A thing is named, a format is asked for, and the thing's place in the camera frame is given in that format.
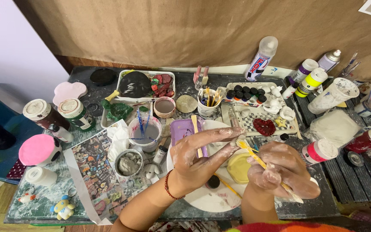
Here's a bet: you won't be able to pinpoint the person's right hand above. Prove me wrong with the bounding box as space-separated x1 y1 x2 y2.
247 141 321 200

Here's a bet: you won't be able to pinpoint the person's left hand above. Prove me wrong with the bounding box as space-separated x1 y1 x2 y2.
171 127 246 196

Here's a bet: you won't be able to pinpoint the small white clay piece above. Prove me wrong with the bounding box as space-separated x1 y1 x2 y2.
230 135 246 147

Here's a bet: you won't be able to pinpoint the red clay heart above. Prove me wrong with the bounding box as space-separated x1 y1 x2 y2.
253 118 276 137

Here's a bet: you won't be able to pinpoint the pale yellow round lid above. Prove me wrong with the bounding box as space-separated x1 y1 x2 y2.
226 153 254 184

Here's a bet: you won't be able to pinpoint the checkered board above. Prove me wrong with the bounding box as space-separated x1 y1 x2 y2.
230 102 299 136

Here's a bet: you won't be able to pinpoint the thin yellow paintbrush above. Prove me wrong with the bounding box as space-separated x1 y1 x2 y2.
213 173 243 199

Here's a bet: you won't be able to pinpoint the neon pink paint bottle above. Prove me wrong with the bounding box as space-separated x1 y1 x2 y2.
300 139 339 166

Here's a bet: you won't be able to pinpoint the group of white clay figures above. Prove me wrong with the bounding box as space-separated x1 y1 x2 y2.
240 84 297 122

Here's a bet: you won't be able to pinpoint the set of black-capped paint pots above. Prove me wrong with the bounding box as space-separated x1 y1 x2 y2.
219 84 268 108

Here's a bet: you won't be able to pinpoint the white squeeze bottle black cap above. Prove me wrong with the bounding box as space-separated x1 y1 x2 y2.
281 82 299 100
48 124 75 143

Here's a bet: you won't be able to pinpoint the plastic bag of white clay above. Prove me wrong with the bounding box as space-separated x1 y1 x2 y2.
304 109 364 149

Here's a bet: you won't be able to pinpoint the white round turntable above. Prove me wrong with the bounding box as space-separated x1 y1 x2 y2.
166 120 319 213

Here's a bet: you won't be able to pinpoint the black slatted table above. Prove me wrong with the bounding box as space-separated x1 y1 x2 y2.
292 84 371 205

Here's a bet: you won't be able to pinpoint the colourful striped clothing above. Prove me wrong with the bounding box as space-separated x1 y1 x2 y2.
227 220 371 232

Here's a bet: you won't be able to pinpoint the wooden modelling stick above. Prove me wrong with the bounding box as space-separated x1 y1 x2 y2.
191 115 204 158

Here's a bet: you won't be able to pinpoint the white mug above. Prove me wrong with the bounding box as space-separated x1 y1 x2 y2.
197 88 222 118

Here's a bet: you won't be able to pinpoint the bunch of brushes in mug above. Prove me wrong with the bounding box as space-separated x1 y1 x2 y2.
200 86 223 107

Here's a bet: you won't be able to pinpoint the small tape roll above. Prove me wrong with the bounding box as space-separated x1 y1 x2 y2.
347 150 365 168

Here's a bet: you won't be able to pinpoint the neon yellow paint bottle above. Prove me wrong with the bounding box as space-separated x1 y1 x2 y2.
294 67 328 98

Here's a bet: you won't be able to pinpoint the clear plastic cup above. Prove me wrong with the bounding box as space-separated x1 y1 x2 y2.
307 77 360 115

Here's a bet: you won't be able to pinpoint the purple plastic tray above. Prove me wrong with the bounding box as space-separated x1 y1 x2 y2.
170 118 209 158

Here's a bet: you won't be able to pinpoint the purple paint bottle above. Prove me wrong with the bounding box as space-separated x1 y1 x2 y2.
287 58 319 86

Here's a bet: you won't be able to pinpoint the white spray can clear cap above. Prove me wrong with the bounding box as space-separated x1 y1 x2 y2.
244 36 279 82

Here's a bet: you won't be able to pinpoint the round tan clay disc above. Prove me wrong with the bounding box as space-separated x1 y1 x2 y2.
175 94 198 114

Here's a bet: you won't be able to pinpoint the red paint bottle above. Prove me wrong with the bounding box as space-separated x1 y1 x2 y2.
345 127 371 155

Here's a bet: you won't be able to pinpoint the small white glue bottle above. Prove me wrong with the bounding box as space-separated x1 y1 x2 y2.
153 145 169 164

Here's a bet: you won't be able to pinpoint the grey spray can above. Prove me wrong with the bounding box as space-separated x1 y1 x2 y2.
317 49 342 73

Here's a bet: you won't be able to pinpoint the pink bowl of brown water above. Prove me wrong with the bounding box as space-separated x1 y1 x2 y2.
153 96 176 119

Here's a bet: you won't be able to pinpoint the small white clay figure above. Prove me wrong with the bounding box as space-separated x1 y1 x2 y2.
145 163 161 180

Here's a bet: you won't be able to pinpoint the bundle of thin brushes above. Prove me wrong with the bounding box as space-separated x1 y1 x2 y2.
339 51 362 79

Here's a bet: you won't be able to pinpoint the white cup of grey water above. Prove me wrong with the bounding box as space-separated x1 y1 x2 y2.
127 116 163 153

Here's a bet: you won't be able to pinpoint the red painted clay pieces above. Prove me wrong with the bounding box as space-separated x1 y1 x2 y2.
150 74 175 98

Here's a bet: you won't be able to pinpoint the white rectangular tray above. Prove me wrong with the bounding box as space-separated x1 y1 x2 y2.
116 70 176 103

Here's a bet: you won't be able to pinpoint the small bowl of grey clay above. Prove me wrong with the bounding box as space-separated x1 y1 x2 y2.
114 148 145 180

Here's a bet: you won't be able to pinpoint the brown kraft paper backdrop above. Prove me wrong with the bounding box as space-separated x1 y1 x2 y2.
13 0 371 82

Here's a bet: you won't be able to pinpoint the crumpled white tissue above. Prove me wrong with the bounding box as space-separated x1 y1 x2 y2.
106 124 131 162

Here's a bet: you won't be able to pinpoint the black round disc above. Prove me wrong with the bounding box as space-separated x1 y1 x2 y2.
119 71 151 99

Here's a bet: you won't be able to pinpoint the green clay turtle figure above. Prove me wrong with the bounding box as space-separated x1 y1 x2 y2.
101 99 134 122

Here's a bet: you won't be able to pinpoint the small white tray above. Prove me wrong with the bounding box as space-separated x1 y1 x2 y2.
100 98 154 130

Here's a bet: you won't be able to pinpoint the cream bone-shaped clay piece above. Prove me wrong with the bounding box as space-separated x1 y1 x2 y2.
105 90 121 102

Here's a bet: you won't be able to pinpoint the printed photo sheet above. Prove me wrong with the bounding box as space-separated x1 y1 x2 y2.
64 119 152 225

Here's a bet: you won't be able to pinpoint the black round lid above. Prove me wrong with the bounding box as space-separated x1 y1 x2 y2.
90 68 117 87

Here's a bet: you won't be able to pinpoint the green paint bottle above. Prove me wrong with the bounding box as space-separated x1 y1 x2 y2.
57 98 97 133

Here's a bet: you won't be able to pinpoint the pink flower-shaped board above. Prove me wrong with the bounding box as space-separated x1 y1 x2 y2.
52 81 88 107

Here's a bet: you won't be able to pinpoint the yellow and blue figurine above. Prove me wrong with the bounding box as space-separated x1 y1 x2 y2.
50 195 76 221

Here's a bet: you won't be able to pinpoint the white plastic jar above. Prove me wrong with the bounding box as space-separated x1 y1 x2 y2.
24 166 58 188

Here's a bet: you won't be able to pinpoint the brown paint bottle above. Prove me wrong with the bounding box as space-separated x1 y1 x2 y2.
23 99 71 131

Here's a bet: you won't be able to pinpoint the pink-topped cow-pattern stool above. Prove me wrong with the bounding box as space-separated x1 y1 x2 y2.
18 134 63 167

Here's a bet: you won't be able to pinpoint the small white and red figurine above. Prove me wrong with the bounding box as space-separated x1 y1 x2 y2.
18 188 38 204

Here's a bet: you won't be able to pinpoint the dark red dotted cushion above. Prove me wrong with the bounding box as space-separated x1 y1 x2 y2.
6 159 27 180

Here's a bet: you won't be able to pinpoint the red bead bracelet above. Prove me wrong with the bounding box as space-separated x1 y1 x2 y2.
164 169 186 200

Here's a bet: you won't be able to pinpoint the blue-handled brushes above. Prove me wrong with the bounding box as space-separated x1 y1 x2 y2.
136 108 152 140

